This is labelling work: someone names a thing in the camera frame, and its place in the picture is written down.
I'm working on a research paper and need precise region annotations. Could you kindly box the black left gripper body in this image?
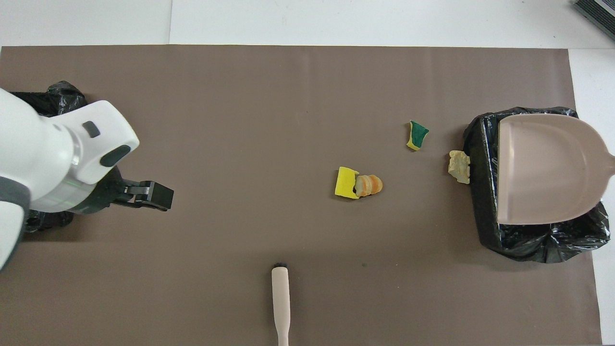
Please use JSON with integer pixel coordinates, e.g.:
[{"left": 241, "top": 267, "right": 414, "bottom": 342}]
[{"left": 72, "top": 166, "right": 130, "bottom": 215}]

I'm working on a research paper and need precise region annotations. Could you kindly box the pink handled hand brush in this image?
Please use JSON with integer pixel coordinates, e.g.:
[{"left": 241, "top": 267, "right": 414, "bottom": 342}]
[{"left": 271, "top": 262, "right": 291, "bottom": 346}]

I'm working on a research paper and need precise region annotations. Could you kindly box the plain yellow sponge piece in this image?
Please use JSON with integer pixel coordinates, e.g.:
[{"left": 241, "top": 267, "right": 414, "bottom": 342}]
[{"left": 334, "top": 166, "right": 360, "bottom": 199}]

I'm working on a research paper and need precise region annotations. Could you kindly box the orange striped sponge chunk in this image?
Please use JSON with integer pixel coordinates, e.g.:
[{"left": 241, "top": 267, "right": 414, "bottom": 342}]
[{"left": 355, "top": 174, "right": 384, "bottom": 198}]

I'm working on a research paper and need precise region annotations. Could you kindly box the green and yellow sponge piece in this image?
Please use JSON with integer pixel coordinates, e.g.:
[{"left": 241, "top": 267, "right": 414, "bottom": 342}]
[{"left": 406, "top": 120, "right": 430, "bottom": 151}]

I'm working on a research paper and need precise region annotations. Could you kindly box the beige sponge chunk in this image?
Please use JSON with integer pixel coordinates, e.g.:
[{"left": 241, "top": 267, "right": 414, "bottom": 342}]
[{"left": 448, "top": 150, "right": 471, "bottom": 185}]

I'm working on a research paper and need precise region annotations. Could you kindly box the pink plastic dustpan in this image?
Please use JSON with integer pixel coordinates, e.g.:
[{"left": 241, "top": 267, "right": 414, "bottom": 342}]
[{"left": 496, "top": 113, "right": 615, "bottom": 225}]

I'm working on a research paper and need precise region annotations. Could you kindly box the bin lined with black bag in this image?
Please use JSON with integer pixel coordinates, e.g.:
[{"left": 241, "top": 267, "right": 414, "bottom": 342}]
[
  {"left": 9, "top": 81, "right": 89, "bottom": 234},
  {"left": 459, "top": 106, "right": 612, "bottom": 264}
]

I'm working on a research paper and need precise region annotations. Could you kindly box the brown paper table mat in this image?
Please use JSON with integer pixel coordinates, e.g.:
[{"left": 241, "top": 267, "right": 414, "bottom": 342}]
[{"left": 0, "top": 45, "right": 603, "bottom": 346}]

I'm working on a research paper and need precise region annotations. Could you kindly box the grey ribbed device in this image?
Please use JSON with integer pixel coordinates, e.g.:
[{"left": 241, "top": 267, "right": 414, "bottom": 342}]
[{"left": 573, "top": 0, "right": 615, "bottom": 41}]

